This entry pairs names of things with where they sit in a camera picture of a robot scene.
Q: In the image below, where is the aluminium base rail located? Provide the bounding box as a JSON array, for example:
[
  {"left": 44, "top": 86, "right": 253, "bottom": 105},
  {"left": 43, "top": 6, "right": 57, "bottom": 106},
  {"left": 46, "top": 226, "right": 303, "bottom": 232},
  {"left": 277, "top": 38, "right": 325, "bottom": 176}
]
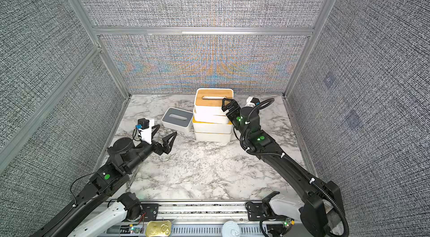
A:
[{"left": 56, "top": 199, "right": 347, "bottom": 237}]

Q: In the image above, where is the yellow lid tissue box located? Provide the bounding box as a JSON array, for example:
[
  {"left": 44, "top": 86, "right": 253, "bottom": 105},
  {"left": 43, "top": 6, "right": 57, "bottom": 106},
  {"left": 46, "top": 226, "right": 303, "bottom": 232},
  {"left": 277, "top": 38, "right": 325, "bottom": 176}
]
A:
[{"left": 192, "top": 117, "right": 233, "bottom": 134}]

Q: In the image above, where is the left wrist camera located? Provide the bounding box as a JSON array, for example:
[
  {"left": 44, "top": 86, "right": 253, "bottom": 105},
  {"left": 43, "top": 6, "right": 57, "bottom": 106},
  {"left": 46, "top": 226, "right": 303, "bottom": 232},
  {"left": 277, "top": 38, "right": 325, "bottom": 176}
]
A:
[{"left": 135, "top": 118, "right": 155, "bottom": 145}]

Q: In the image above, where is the white round lid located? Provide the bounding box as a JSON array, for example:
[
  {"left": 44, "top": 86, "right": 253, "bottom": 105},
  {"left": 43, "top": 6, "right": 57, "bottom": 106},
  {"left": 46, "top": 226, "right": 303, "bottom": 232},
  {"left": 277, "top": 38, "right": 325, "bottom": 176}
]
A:
[{"left": 221, "top": 221, "right": 241, "bottom": 237}]

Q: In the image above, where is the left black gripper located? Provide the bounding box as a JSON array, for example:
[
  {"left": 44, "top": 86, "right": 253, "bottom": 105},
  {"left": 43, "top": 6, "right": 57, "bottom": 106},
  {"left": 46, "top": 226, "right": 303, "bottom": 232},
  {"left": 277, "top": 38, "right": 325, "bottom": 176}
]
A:
[{"left": 124, "top": 124, "right": 176, "bottom": 174}]

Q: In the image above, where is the grey lid tissue box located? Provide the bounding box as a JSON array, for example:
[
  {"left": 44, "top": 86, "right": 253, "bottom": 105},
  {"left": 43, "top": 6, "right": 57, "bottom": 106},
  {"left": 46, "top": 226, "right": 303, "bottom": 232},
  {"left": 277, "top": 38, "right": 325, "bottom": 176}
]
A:
[{"left": 162, "top": 107, "right": 193, "bottom": 133}]

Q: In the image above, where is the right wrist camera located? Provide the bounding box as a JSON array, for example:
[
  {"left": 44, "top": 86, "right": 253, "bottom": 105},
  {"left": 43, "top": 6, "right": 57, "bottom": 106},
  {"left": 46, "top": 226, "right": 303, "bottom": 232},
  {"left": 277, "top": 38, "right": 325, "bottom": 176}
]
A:
[{"left": 245, "top": 97, "right": 260, "bottom": 108}]

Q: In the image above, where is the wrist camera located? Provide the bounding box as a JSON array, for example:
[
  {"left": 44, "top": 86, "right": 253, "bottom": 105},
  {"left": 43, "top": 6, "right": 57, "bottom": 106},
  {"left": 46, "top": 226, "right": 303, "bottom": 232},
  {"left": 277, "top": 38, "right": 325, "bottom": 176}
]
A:
[
  {"left": 245, "top": 97, "right": 260, "bottom": 108},
  {"left": 135, "top": 118, "right": 155, "bottom": 145}
]

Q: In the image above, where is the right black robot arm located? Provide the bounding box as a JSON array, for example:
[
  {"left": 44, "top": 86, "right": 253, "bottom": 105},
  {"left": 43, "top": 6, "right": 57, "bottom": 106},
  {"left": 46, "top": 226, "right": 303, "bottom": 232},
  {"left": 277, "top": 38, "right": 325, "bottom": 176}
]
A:
[{"left": 221, "top": 97, "right": 350, "bottom": 237}]

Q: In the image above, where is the gold sardine tin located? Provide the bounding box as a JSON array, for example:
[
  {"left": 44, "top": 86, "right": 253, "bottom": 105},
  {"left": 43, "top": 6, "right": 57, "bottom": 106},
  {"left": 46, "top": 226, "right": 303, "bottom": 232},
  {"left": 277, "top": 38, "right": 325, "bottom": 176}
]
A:
[{"left": 145, "top": 220, "right": 172, "bottom": 237}]

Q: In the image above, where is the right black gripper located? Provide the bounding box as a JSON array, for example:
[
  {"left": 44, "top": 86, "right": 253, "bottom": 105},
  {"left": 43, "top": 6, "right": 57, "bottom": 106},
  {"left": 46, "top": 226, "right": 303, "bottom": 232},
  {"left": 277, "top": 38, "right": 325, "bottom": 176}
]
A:
[{"left": 224, "top": 97, "right": 253, "bottom": 144}]

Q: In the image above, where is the large bamboo lid tissue box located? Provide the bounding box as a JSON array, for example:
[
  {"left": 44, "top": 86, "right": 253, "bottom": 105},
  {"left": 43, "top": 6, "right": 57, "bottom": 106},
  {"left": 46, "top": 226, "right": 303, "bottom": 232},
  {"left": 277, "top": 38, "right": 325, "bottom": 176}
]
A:
[{"left": 194, "top": 132, "right": 234, "bottom": 143}]

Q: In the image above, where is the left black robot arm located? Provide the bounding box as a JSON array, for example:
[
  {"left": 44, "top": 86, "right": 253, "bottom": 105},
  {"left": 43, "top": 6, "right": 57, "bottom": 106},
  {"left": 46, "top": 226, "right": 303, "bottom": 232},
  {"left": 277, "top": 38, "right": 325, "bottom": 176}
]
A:
[{"left": 32, "top": 125, "right": 178, "bottom": 237}]

